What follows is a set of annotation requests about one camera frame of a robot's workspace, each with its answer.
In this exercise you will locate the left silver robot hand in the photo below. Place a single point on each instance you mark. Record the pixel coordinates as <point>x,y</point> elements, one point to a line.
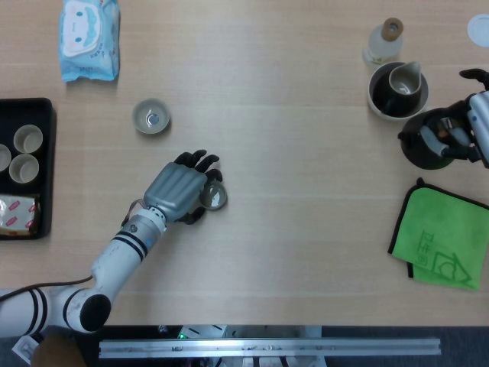
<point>173,187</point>

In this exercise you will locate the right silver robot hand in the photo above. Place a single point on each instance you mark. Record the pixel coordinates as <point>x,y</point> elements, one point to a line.
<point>482,126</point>

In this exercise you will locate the small dark grey teacup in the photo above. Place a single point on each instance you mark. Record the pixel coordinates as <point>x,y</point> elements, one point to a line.
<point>216,197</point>

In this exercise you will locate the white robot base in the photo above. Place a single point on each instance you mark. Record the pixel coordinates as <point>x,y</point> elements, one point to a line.
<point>206,331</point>

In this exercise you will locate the wide grey tea bowl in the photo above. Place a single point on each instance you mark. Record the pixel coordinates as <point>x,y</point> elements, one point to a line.
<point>151,115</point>

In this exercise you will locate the dark pitcher beige inside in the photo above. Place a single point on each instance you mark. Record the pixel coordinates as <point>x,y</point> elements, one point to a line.
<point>404,82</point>

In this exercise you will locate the green microfiber cloth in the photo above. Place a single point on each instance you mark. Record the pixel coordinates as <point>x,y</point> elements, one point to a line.
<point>443,229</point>

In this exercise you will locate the white bowl black inside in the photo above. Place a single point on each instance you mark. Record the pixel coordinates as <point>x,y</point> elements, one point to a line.
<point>377,89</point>

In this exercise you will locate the glass bottle wooden stopper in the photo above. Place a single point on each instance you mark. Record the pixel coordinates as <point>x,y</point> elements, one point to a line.
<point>382,46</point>

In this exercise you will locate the black plastic tray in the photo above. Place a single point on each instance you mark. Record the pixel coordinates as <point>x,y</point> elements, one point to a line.
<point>46,114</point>

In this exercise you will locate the beige paper cup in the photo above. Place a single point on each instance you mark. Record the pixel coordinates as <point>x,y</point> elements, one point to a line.
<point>4,157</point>
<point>23,169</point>
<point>27,139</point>

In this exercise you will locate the silver red snack packet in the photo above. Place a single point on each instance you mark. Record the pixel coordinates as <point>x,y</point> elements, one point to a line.
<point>19,212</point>

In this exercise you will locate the blue wet wipes pack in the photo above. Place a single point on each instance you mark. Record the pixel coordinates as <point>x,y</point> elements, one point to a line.
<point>88,38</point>

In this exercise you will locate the brown rounded object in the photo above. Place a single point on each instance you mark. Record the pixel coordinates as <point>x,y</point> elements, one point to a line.
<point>57,351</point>

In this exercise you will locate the white floor socket box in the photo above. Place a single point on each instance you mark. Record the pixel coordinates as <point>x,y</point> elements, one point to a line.
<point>23,349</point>

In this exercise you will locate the aluminium profile rail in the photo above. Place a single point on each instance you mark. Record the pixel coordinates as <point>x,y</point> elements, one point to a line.
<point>267,347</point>

